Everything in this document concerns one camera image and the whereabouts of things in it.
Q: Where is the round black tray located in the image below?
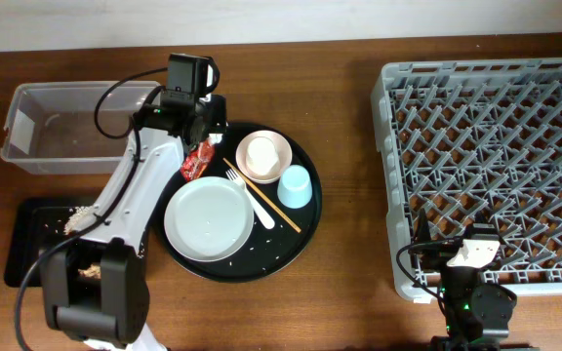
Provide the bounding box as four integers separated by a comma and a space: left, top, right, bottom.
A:
150, 136, 322, 283

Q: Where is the red snack wrapper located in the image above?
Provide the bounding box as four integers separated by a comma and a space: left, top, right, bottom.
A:
180, 137, 215, 182

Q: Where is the clear plastic bin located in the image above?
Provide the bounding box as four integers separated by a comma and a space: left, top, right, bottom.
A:
0, 81, 159, 175

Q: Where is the grey dishwasher rack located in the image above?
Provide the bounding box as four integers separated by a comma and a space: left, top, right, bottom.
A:
371, 58, 562, 303

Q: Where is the pile of rice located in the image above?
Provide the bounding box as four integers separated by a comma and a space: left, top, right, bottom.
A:
63, 206, 94, 235

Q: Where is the black rectangular waste tray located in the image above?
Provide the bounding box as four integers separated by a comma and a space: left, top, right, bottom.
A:
4, 196, 92, 288

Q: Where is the white plastic fork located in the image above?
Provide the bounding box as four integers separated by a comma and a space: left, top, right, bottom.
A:
226, 169, 275, 230

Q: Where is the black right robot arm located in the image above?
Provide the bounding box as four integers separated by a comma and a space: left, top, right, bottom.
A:
412, 211, 517, 350

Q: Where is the grey round plate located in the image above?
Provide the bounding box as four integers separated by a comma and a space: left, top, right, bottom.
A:
164, 176, 255, 262

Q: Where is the wooden chopstick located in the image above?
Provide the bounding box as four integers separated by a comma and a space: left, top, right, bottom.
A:
222, 158, 301, 233

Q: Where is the pink saucer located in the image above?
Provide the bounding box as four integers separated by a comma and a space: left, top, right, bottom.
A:
235, 130, 293, 184

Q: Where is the light blue upturned cup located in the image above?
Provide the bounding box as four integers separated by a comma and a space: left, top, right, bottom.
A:
277, 165, 312, 209

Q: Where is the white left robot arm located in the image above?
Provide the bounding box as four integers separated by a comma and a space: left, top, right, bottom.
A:
26, 54, 226, 350

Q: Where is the white upturned cup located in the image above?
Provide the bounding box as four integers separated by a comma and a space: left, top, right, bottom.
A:
246, 136, 279, 176

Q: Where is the white tissue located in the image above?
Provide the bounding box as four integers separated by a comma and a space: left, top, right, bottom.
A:
208, 134, 223, 145

